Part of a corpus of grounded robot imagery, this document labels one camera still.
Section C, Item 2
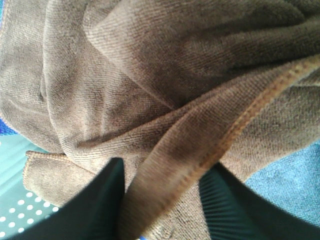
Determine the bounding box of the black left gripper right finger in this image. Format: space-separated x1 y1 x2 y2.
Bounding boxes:
199 163 320 240

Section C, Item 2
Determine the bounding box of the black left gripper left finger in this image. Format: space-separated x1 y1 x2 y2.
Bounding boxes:
12 157 125 240

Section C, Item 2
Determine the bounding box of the brown towel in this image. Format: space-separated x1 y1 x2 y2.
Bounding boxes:
0 0 320 240

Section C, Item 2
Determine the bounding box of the grey basket with orange rim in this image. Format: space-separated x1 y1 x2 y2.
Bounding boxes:
0 134 59 240

